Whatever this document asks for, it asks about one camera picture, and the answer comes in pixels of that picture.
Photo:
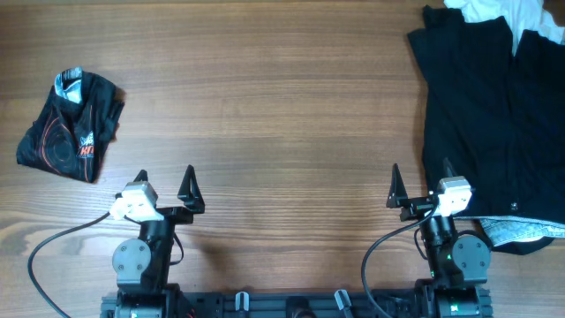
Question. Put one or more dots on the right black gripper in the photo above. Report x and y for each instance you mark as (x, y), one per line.
(420, 206)

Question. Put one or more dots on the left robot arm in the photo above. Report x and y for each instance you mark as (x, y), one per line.
(142, 264)

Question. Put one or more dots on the black cloth under pile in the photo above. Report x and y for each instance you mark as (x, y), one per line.
(523, 248)

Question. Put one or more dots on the light blue denim jeans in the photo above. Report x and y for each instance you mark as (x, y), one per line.
(501, 230)

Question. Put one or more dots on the black garment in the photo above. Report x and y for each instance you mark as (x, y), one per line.
(495, 111)

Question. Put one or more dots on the folded black orange-print shirt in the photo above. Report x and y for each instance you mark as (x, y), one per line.
(76, 124)

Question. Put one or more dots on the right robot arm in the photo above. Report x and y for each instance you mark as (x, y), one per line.
(458, 260)

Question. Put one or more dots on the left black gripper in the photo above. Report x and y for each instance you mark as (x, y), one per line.
(193, 200)

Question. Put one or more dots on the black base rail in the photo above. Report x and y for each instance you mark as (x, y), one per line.
(291, 305)

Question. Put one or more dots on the white shirt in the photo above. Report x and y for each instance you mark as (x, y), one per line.
(520, 15)

